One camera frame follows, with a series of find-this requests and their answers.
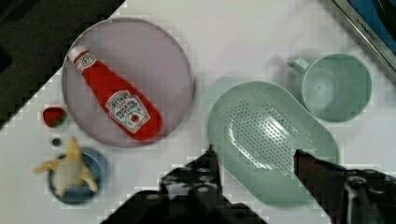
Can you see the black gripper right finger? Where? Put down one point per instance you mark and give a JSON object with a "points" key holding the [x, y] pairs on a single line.
{"points": [[348, 196]]}

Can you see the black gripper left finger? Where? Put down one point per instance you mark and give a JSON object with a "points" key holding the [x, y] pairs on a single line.
{"points": [[201, 172]]}

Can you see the mint green oval strainer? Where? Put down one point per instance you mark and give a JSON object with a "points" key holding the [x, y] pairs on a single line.
{"points": [[256, 128]]}

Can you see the red ketchup bottle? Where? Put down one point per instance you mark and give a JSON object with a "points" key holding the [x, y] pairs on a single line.
{"points": [[128, 107]]}

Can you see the small blue bowl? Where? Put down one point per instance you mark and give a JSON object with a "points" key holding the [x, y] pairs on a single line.
{"points": [[98, 166]]}

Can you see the mint green cup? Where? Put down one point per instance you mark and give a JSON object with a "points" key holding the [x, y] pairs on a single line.
{"points": [[334, 88]]}

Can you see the peeled toy banana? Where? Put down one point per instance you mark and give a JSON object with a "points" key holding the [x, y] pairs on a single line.
{"points": [[70, 171]]}

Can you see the grey round plate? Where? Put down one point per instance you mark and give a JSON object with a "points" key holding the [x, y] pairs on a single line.
{"points": [[145, 55]]}

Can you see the red toy strawberry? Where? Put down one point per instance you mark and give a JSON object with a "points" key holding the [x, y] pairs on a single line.
{"points": [[54, 116]]}

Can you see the silver black toaster oven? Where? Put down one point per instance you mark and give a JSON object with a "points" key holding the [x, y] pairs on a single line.
{"points": [[374, 23]]}

